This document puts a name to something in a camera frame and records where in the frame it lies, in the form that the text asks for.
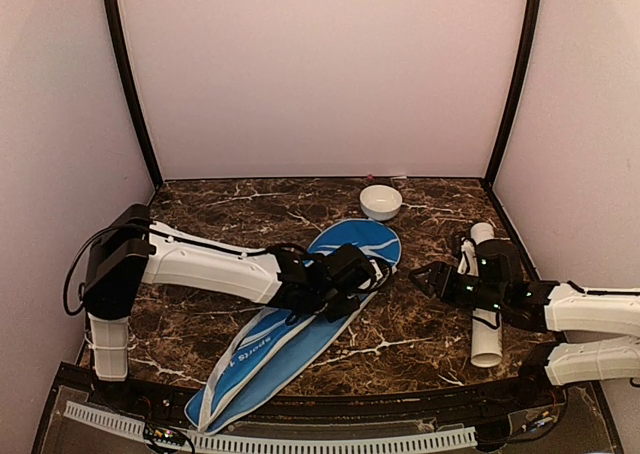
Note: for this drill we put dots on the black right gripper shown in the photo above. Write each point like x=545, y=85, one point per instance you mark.
x=441, y=269

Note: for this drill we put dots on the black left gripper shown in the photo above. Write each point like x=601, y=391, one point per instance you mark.
x=344, y=310

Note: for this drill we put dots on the blue racket bag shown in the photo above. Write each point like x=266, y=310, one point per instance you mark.
x=267, y=353

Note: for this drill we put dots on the white shuttlecock tube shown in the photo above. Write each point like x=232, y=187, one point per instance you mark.
x=486, y=338

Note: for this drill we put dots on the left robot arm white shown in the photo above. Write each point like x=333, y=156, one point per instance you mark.
x=136, y=250

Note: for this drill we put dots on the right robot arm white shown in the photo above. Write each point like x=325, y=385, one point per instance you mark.
x=489, y=277

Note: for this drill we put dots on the white ceramic bowl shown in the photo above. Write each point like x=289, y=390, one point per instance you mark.
x=380, y=202

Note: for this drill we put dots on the small circuit board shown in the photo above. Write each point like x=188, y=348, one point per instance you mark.
x=158, y=434

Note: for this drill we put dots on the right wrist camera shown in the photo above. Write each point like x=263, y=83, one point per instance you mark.
x=465, y=252

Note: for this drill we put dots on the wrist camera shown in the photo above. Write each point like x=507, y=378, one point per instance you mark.
x=383, y=270
x=465, y=252

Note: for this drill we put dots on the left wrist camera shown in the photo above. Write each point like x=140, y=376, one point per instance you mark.
x=383, y=270

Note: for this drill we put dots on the white cable duct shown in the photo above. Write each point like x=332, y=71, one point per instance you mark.
x=132, y=429

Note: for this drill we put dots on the black vertical frame post right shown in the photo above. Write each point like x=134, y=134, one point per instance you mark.
x=516, y=85

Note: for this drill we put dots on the black vertical frame post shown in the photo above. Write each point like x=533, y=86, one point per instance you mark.
x=128, y=84
x=516, y=85

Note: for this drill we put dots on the black vertical frame post left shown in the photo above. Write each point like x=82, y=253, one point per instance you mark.
x=128, y=84

